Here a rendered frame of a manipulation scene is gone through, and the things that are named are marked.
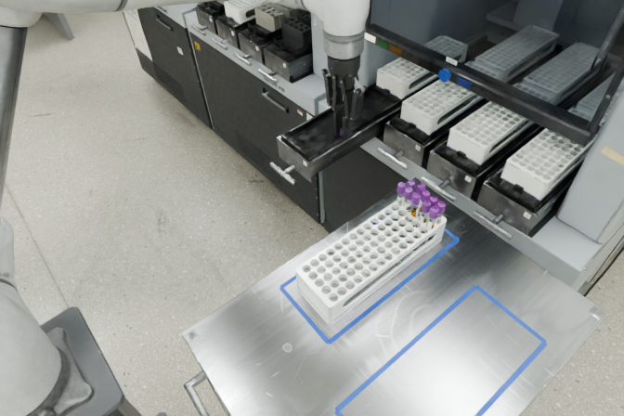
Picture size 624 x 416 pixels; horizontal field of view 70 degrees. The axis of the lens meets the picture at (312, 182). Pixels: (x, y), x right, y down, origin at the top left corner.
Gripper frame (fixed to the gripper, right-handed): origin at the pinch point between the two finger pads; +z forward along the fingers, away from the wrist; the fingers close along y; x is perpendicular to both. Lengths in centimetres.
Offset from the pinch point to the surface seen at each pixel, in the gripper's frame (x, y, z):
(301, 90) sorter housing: -11.7, 32.1, 10.7
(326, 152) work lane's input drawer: 7.7, -2.0, 3.8
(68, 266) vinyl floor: 77, 87, 84
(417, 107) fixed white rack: -16.5, -10.0, -2.2
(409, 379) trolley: 35, -53, 3
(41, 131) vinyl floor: 56, 192, 84
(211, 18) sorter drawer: -11, 85, 4
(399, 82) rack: -21.8, 0.7, -2.3
